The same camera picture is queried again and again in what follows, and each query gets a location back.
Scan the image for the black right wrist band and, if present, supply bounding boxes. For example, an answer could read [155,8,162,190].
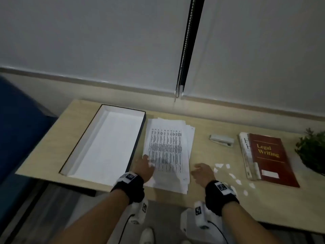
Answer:
[204,180,240,217]

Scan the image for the metal bead blind chain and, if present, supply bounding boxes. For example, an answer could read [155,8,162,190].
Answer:
[174,0,197,102]

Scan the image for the wooden desk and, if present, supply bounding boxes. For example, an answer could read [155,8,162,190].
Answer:
[15,99,325,236]

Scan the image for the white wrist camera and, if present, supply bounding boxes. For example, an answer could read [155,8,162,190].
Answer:
[194,200,216,229]
[128,195,149,225]

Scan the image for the stack of printed paper sheets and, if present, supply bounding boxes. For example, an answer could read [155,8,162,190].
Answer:
[142,117,196,195]

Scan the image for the person's right hand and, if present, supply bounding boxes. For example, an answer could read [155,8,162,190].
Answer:
[190,163,218,188]

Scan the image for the grey stapler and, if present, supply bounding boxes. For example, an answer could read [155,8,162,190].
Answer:
[209,134,235,148]

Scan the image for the person's white left shoe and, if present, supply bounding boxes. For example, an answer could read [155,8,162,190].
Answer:
[140,227,155,244]

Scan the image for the person's left forearm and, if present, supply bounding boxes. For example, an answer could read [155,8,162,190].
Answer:
[49,188,130,244]

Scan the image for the black camera cable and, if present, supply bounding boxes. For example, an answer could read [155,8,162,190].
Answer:
[118,213,135,244]
[207,221,229,244]

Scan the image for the black box with white interior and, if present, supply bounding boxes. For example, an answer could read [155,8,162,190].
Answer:
[59,104,147,187]

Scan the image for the white book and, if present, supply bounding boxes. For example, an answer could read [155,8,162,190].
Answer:
[238,132,262,181]

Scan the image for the black left wrist band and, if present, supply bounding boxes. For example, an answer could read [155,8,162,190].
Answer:
[111,171,145,204]

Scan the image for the black right camera cable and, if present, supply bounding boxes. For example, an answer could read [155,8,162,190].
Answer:
[207,221,229,244]

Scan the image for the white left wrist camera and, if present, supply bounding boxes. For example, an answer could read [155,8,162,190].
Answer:
[128,195,149,225]

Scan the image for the green potted plant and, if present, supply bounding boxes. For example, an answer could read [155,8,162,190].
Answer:
[294,127,325,176]

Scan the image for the person's left hand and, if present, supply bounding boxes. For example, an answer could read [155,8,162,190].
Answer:
[132,154,155,185]

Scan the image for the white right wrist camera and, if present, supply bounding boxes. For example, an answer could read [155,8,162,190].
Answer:
[194,200,216,229]

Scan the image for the dark blue sofa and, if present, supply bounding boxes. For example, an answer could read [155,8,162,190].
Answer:
[0,76,59,221]

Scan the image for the black wrist band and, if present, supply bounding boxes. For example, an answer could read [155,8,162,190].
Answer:
[204,180,240,217]
[111,171,145,204]

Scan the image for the person's right forearm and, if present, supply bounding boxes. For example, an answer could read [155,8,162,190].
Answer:
[221,200,282,244]

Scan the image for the black left camera cable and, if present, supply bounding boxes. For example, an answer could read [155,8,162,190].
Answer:
[118,213,135,244]

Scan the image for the torn white paper scraps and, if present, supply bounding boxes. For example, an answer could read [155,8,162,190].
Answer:
[213,163,256,197]

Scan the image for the red hardcover book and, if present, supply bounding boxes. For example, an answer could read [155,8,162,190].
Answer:
[247,133,301,188]

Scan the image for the grey roller blind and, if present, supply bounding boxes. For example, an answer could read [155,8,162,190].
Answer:
[182,0,325,117]
[0,0,192,94]

